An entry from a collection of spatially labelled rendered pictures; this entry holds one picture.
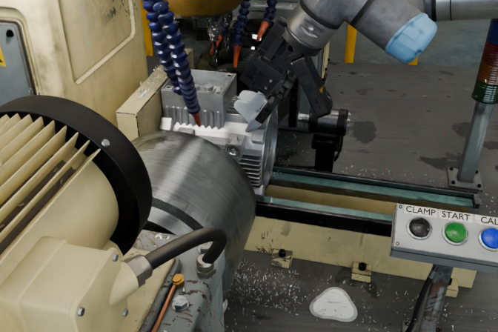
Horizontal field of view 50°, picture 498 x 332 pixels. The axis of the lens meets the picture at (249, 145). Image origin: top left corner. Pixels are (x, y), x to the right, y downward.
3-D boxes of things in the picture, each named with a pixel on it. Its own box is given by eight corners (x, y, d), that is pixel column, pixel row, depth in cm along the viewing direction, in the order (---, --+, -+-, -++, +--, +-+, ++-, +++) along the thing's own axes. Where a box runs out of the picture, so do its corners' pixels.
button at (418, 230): (407, 238, 79) (408, 234, 77) (408, 218, 80) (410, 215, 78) (427, 241, 78) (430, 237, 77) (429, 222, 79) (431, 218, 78)
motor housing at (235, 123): (161, 200, 107) (153, 117, 97) (192, 150, 123) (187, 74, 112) (259, 215, 103) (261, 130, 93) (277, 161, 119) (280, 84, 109)
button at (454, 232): (442, 244, 78) (445, 239, 76) (443, 224, 79) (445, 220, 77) (464, 247, 77) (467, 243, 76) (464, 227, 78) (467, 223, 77)
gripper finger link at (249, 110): (224, 116, 97) (250, 79, 92) (252, 134, 98) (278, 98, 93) (220, 124, 95) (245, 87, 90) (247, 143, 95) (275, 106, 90)
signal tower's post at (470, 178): (448, 187, 131) (489, 21, 108) (446, 168, 137) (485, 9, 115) (482, 191, 129) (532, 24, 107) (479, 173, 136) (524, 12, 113)
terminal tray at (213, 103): (163, 124, 102) (159, 90, 98) (181, 98, 111) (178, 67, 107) (223, 131, 100) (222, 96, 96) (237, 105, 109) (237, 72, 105)
